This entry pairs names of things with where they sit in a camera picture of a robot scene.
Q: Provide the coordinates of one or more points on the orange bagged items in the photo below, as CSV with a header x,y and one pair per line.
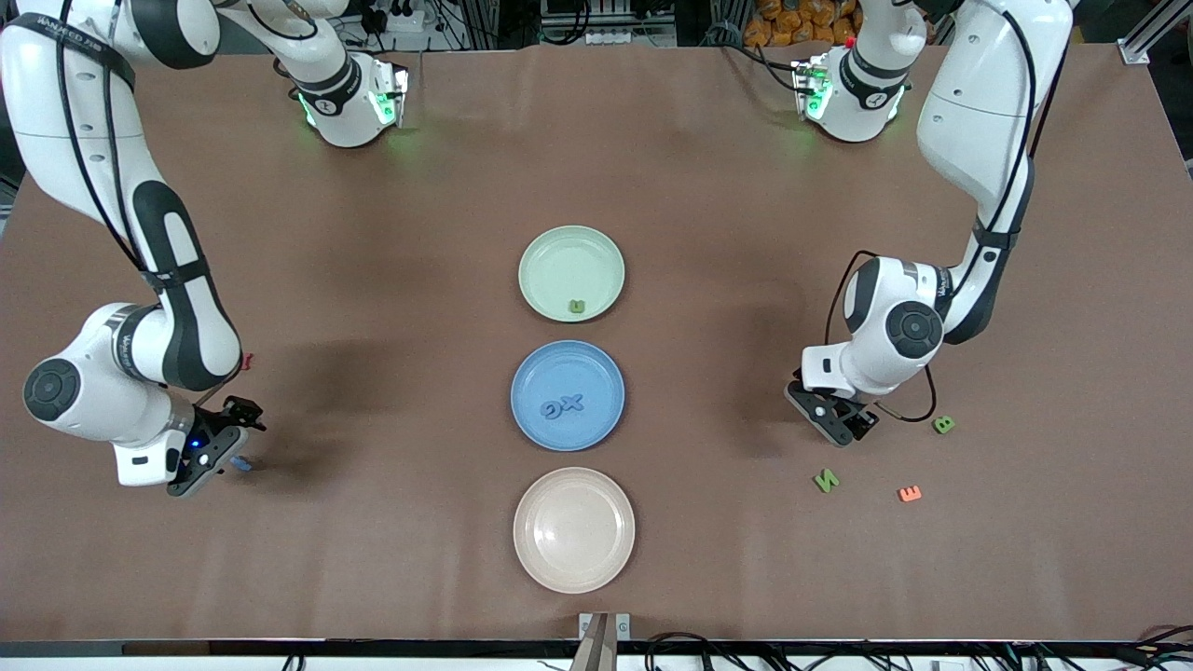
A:
x,y
802,23

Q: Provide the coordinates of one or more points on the green foam letter N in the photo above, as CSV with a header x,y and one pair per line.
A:
x,y
826,481

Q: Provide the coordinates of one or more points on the white power strip with plugs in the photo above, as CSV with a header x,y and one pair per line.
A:
x,y
401,20

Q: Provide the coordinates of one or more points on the blue foam letter X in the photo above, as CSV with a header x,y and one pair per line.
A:
x,y
573,402

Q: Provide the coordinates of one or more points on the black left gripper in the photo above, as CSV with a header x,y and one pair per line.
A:
x,y
864,418

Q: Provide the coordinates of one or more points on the orange foam letter E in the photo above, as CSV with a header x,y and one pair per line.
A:
x,y
910,494

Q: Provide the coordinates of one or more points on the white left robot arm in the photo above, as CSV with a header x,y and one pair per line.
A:
x,y
979,112

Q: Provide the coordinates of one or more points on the beige plate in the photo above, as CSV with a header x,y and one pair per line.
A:
x,y
574,529

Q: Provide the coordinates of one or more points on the light green plate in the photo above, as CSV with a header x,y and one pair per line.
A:
x,y
571,266

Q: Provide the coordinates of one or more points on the blue plate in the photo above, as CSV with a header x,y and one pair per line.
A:
x,y
568,433

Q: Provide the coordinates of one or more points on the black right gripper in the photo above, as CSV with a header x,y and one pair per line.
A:
x,y
239,409

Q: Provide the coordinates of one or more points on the green foam letter B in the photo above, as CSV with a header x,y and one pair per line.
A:
x,y
943,425

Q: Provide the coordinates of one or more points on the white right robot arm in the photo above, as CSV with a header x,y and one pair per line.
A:
x,y
93,401

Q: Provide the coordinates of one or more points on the blue foam letter G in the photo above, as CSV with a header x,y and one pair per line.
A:
x,y
548,409

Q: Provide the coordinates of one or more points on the metal table edge bracket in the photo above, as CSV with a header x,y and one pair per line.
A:
x,y
604,634

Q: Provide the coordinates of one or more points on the long white power strip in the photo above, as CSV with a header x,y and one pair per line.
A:
x,y
629,37

